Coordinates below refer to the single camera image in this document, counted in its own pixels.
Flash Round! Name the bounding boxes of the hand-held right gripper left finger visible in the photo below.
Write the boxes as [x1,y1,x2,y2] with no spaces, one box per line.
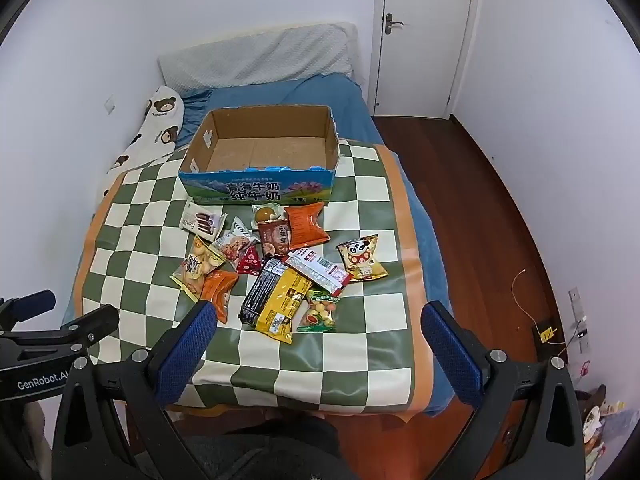
[52,300,221,480]

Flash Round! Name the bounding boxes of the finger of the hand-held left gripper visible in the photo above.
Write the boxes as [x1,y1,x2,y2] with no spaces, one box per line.
[0,289,57,322]
[47,304,120,348]

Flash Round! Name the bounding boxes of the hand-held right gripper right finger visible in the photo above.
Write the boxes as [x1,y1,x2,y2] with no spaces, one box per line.
[420,301,586,480]

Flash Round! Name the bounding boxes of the orange snack packet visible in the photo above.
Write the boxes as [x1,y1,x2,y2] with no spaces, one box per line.
[202,270,240,324]
[286,201,331,248]

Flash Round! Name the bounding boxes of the yellow round biscuit packet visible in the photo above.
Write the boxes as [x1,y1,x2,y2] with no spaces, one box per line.
[171,236,227,303]

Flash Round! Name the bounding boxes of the black biscuit packet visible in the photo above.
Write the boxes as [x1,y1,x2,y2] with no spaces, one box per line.
[239,255,285,325]

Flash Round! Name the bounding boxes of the yellow chocolate snack packet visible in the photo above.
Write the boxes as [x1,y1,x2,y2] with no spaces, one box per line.
[255,267,312,345]

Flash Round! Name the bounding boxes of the white cookie packet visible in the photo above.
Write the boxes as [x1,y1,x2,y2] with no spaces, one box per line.
[210,216,260,270]

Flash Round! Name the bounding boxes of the white wafer packet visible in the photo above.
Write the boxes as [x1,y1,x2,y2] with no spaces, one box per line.
[179,199,226,238]

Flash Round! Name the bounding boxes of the brown pastry packet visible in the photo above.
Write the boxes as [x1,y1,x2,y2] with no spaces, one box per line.
[257,220,292,258]

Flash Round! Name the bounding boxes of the red and white packet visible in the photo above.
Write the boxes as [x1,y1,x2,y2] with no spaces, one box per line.
[285,247,353,298]

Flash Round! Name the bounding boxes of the cardboard box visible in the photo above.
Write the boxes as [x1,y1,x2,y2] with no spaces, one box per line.
[178,105,342,207]

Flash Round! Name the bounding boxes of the person's left forearm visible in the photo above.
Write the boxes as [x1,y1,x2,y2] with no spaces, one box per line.
[20,400,61,480]

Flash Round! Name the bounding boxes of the small red snack packet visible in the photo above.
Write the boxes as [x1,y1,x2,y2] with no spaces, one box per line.
[236,245,263,276]

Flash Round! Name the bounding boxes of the green checkered mat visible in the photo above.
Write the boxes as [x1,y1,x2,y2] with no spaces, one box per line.
[62,137,451,416]

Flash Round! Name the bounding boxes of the green candy packet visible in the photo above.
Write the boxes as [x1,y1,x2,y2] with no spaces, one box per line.
[297,290,341,333]

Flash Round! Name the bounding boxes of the yellow panda print packet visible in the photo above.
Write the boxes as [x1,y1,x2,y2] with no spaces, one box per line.
[336,233,389,282]

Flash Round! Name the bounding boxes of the white power strip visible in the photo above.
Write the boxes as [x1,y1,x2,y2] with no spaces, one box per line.
[568,287,591,356]

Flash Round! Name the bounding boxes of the egg yolk pastry packet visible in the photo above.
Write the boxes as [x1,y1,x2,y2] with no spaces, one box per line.
[251,202,290,226]

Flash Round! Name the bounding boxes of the pile of colourful clutter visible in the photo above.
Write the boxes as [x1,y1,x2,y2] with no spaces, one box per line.
[574,362,628,480]

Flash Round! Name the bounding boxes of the white bear print pillow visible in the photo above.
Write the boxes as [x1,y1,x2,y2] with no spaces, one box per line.
[102,86,185,198]

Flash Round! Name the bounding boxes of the grey pillow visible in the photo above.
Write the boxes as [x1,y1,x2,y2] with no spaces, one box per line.
[158,22,358,96]

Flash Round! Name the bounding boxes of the white door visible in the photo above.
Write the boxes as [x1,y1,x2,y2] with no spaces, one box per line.
[374,0,485,121]

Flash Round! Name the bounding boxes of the thin yellow wire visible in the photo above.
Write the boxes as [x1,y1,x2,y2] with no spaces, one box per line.
[511,269,576,347]

